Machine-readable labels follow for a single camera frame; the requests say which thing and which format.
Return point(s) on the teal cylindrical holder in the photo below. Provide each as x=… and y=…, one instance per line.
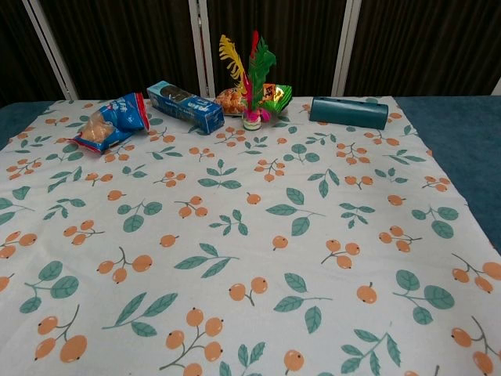
x=348, y=113

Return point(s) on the green snack bag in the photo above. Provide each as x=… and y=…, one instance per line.
x=278, y=98

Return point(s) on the blue cookie pack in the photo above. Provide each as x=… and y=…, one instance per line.
x=184, y=107

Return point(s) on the black white-framed folding screen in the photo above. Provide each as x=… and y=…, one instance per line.
x=129, y=43

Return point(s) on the blue red cracker bag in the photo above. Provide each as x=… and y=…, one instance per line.
x=113, y=123

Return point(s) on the orange snack bag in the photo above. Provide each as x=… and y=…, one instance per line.
x=231, y=102

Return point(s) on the colourful feather shuttlecock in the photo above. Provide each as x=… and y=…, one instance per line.
x=252, y=119

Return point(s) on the floral print tablecloth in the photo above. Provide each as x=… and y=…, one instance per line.
x=250, y=243

